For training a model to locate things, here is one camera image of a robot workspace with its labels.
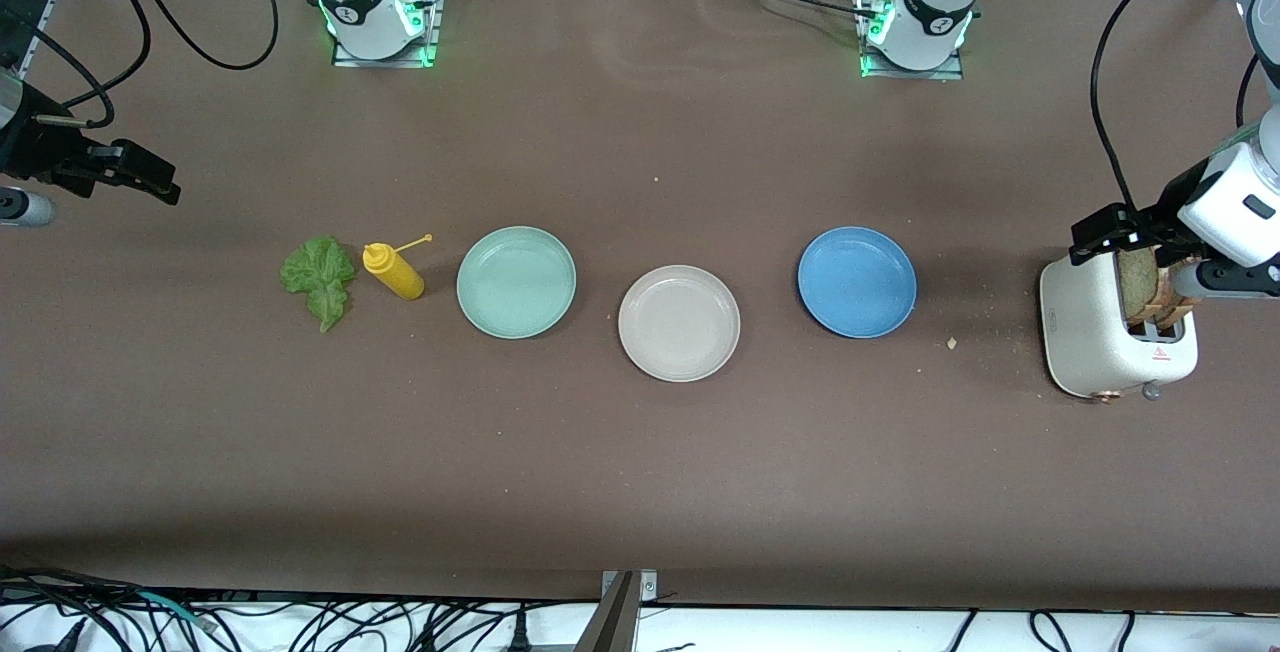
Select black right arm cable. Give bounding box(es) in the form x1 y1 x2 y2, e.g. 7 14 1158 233
30 0 153 130
88 0 281 71

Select metal table edge bracket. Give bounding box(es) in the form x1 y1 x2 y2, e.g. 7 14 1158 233
600 569 659 652

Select teal floor cable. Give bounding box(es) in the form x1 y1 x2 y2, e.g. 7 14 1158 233
135 589 219 631

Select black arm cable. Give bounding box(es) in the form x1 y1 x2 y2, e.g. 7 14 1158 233
1238 52 1263 128
30 0 153 130
1090 0 1246 213
88 0 281 71

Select cream white toaster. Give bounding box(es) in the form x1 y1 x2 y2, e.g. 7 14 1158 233
1039 235 1200 404

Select beige plate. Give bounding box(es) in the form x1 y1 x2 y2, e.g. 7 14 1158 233
617 264 742 383

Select blue plate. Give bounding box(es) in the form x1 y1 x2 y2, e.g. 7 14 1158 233
797 226 918 339

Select aluminium frame rail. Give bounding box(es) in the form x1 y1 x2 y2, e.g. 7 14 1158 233
18 0 101 68

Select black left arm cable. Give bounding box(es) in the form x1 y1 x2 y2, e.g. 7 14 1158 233
1090 0 1246 213
1238 52 1263 128

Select green lettuce leaf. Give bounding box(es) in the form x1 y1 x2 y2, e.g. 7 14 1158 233
280 235 358 334

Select yellow mustard squeeze bottle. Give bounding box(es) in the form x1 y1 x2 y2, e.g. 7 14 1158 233
362 234 434 301

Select mint green plate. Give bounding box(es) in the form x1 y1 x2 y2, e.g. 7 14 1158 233
456 225 578 340

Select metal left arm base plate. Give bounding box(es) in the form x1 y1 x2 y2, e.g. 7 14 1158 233
860 0 964 81

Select brown bread slice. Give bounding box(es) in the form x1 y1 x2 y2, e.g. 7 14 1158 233
1117 247 1167 325
1158 267 1202 329

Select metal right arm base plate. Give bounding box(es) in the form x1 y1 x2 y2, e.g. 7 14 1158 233
332 0 442 69

